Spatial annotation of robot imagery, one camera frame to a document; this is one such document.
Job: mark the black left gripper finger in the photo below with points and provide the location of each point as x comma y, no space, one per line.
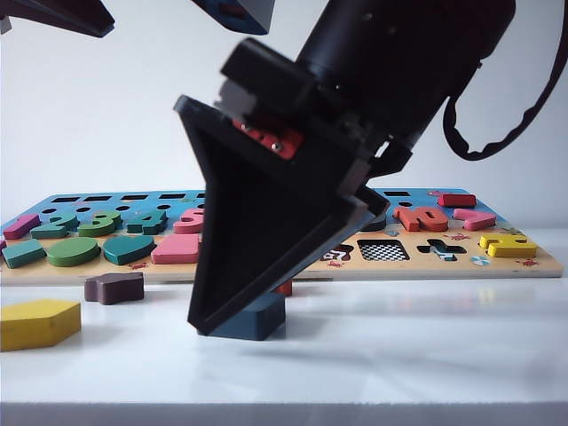
66,15
239,22

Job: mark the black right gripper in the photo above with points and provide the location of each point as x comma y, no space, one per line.
346,142

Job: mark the dark blue square block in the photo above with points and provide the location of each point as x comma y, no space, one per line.
257,321

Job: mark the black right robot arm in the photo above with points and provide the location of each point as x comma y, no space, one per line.
399,53

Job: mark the dark blue wooden number nine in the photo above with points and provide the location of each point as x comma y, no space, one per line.
376,224

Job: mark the orange wooden cross block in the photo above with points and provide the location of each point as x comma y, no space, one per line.
285,289

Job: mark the orange wooden number ten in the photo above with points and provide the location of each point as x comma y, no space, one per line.
410,219

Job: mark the wooden number shape puzzle board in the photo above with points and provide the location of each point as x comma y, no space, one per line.
399,268

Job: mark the pink wooden number five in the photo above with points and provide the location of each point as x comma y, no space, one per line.
188,225

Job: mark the red wooden minus block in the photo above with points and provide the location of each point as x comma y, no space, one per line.
457,200

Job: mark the pink wooden trapezoid block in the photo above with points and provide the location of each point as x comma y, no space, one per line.
175,250

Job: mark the pink wooden symbol piece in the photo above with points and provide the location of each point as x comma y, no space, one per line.
477,219

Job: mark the teal wooden number four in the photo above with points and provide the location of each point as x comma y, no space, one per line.
146,224

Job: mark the yellow wooden symbol piece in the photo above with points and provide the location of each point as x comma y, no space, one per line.
506,248

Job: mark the teal semicircle block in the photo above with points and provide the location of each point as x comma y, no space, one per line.
126,250

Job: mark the green wooden number three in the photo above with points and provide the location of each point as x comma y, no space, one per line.
97,225

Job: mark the teal wooden number two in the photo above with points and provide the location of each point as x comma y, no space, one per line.
51,227

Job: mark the purple wooden star block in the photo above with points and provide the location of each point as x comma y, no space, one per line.
113,288

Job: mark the magenta wooden number one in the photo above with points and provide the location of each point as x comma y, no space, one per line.
20,226

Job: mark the green wooden oval block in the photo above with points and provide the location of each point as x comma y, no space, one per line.
73,253

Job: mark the teal wooden rectangle block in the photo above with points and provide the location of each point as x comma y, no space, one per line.
24,255

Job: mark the yellow wooden pentagon block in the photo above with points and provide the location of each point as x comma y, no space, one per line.
37,326

